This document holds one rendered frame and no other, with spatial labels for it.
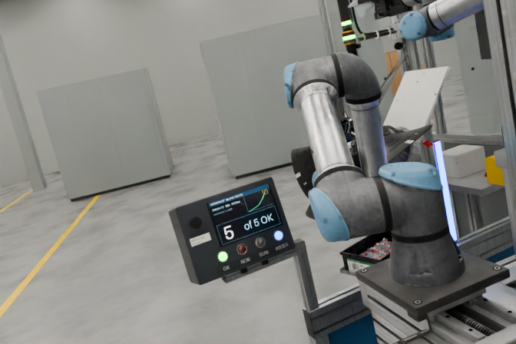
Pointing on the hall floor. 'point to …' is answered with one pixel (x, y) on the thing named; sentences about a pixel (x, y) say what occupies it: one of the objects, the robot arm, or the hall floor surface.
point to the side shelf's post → (474, 212)
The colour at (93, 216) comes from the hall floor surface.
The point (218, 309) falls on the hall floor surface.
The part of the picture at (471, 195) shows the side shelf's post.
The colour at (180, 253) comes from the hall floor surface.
